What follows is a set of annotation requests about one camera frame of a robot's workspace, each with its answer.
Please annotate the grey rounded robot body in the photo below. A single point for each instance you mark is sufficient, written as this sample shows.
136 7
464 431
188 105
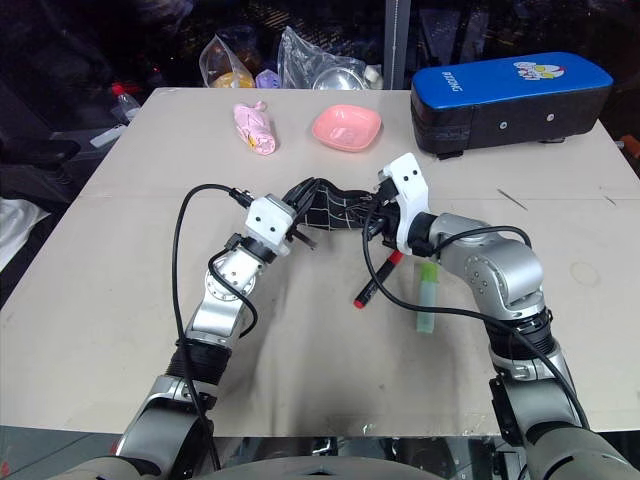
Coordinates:
300 468

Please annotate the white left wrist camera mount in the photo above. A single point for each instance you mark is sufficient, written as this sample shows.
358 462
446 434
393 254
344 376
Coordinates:
270 222

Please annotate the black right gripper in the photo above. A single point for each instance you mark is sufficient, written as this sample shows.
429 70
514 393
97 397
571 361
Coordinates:
388 202

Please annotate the black chair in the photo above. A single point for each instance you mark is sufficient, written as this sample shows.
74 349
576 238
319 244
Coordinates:
37 145

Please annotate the blue and black case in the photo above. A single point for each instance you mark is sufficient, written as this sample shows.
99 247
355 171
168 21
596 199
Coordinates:
510 102

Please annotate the green highlighter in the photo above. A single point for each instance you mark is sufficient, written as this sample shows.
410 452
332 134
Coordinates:
426 299

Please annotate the plastic bag with metal bowl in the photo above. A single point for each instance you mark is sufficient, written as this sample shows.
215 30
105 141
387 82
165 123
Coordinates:
325 67

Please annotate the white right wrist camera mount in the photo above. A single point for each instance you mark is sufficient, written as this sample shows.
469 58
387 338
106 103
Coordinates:
411 195

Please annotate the white cloth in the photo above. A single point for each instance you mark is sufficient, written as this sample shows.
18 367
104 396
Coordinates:
17 222

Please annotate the small white bottle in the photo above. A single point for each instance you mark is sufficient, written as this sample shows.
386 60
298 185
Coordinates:
371 76

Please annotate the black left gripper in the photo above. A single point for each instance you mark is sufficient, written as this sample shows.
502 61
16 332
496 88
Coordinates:
295 216

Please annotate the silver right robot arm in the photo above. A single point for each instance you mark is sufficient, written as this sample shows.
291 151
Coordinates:
505 275

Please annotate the black grid pouch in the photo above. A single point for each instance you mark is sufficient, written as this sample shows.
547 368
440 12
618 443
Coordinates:
332 207

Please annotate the dark vertical post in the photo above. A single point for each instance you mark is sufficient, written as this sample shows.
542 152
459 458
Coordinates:
396 45

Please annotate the plastic bag with orange item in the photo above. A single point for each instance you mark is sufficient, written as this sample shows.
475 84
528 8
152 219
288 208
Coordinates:
227 62

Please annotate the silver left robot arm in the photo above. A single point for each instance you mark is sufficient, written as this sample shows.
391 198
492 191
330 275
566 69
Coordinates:
220 305

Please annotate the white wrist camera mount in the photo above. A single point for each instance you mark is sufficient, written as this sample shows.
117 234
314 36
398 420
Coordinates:
270 222
411 195

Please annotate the pink bowl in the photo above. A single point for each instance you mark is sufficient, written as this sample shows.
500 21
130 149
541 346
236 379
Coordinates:
347 128

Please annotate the purple plastic object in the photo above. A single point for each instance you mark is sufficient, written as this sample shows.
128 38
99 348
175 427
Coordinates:
267 78

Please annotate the red marker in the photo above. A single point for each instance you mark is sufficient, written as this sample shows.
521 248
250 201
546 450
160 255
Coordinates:
376 279

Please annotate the clear bottle with red cap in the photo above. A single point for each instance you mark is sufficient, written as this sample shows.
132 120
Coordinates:
123 102

